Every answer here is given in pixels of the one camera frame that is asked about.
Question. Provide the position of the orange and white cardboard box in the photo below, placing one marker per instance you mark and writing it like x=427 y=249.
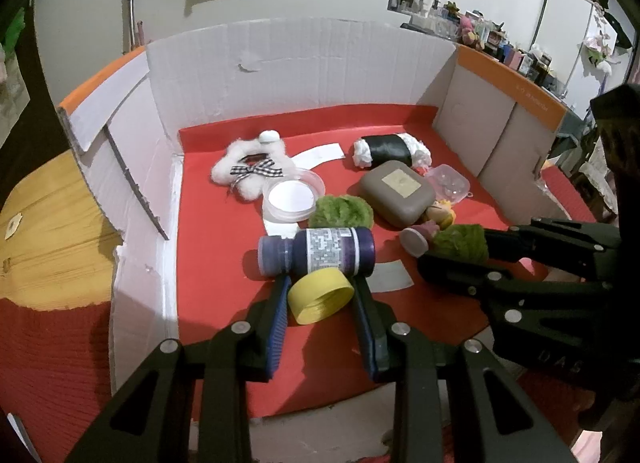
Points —
x=325 y=63

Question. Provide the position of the grey-brown rounded case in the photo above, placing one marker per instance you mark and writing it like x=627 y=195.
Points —
x=395 y=198

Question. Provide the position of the green fuzzy ball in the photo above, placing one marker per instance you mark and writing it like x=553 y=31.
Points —
x=340 y=212
x=460 y=243

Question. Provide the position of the small white sticker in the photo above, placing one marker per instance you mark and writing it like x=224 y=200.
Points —
x=12 y=226

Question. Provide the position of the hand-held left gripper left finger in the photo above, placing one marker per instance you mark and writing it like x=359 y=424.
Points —
x=277 y=328

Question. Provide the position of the red paper liner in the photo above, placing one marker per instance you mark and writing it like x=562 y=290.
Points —
x=225 y=253

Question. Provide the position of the red knitted cloth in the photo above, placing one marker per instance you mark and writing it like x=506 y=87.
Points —
x=50 y=368

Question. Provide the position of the black roll with white fluff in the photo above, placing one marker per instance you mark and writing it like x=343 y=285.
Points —
x=387 y=148

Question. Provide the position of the tall metal rack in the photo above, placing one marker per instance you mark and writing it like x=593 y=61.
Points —
x=542 y=18

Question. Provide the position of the green plush cloth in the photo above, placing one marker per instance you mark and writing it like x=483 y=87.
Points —
x=12 y=28

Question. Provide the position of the dark brown door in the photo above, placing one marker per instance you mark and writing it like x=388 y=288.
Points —
x=35 y=118

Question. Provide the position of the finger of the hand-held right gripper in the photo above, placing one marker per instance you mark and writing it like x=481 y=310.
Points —
x=550 y=243
x=475 y=280

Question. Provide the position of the small colourful figurine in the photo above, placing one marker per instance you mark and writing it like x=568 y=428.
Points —
x=420 y=238

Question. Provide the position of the round clear plastic lid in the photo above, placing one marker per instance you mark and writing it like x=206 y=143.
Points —
x=292 y=198

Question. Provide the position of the row of small bottles and toys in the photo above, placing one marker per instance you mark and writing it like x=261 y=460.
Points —
x=490 y=38

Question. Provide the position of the clear rectangular plastic box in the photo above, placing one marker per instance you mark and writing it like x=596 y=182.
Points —
x=447 y=183

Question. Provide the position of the artificial flowers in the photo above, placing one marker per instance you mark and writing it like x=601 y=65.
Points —
x=597 y=48

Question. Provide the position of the dark blue bottle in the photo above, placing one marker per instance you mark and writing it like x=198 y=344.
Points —
x=325 y=253

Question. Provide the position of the side table with dark cloth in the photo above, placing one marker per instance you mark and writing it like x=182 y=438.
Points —
x=570 y=120

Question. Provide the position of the metal stick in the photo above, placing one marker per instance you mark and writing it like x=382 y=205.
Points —
x=131 y=13

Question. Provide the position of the white fluffy toy with bow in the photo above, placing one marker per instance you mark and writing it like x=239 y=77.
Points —
x=245 y=183

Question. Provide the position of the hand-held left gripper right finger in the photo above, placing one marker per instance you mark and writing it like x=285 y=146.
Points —
x=370 y=333

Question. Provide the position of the yellow plastic cap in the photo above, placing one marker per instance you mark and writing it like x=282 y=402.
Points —
x=320 y=293

